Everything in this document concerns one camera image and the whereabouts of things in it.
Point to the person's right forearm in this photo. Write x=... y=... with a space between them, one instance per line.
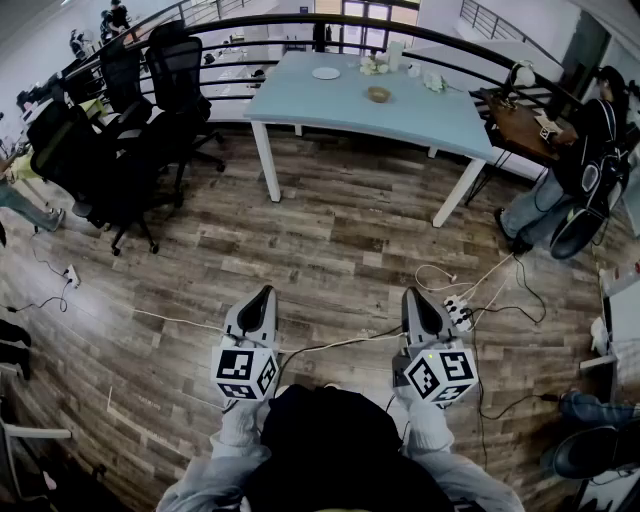
x=427 y=425

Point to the person's left forearm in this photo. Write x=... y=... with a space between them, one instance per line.
x=245 y=425

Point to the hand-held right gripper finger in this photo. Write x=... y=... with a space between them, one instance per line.
x=409 y=320
x=430 y=320

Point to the large white flower bouquet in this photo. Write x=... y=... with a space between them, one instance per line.
x=372 y=66

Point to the white desk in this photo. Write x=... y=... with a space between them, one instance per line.
x=625 y=320

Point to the tan bowl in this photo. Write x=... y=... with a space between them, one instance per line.
x=378 y=94

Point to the dark wooden side table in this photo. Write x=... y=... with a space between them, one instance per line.
x=515 y=125

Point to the pale green thermos bottle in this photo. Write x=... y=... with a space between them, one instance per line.
x=395 y=55

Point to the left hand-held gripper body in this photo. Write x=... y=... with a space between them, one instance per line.
x=235 y=365

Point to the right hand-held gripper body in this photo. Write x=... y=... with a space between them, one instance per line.
x=440 y=375

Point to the lime green desk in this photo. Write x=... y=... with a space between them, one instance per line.
x=92 y=107

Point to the white globe lamp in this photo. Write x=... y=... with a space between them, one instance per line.
x=525 y=75

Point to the person's torso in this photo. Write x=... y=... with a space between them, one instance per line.
x=330 y=440

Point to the white power strip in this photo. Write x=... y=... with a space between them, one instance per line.
x=457 y=312
x=73 y=276

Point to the glass entrance doors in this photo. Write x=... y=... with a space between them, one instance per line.
x=375 y=20

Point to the light blue table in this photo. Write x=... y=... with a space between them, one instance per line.
x=360 y=110

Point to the small white flower bouquet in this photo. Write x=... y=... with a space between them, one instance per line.
x=434 y=81

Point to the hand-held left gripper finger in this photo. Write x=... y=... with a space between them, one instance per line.
x=234 y=322
x=272 y=320

